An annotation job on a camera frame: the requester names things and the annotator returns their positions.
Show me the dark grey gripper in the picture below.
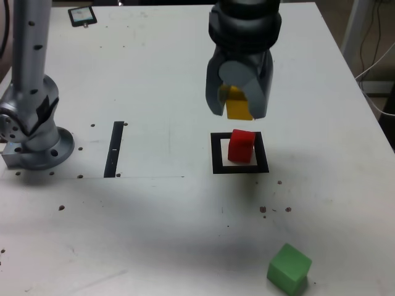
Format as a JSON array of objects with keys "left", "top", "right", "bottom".
[{"left": 205, "top": 46, "right": 275, "bottom": 120}]

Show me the yellow cube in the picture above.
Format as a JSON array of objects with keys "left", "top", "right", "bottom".
[{"left": 218, "top": 84, "right": 254, "bottom": 121}]

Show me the red cube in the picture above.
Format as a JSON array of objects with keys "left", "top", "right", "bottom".
[{"left": 227, "top": 128, "right": 256, "bottom": 164}]

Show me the green cube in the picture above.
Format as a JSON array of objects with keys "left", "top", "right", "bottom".
[{"left": 266, "top": 242, "right": 313, "bottom": 295}]

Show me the black tape square outline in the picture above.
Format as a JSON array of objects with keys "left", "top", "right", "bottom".
[{"left": 210, "top": 131, "right": 270, "bottom": 175}]

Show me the black tape strip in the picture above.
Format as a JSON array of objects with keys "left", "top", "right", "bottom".
[{"left": 103, "top": 121, "right": 125, "bottom": 179}]

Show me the black phone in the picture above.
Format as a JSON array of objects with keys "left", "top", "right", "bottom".
[{"left": 68, "top": 6, "right": 98, "bottom": 28}]

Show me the white cable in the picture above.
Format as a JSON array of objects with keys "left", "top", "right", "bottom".
[{"left": 355, "top": 41, "right": 395, "bottom": 117}]

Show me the white metal post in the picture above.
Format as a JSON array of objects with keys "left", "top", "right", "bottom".
[{"left": 340, "top": 0, "right": 368, "bottom": 67}]

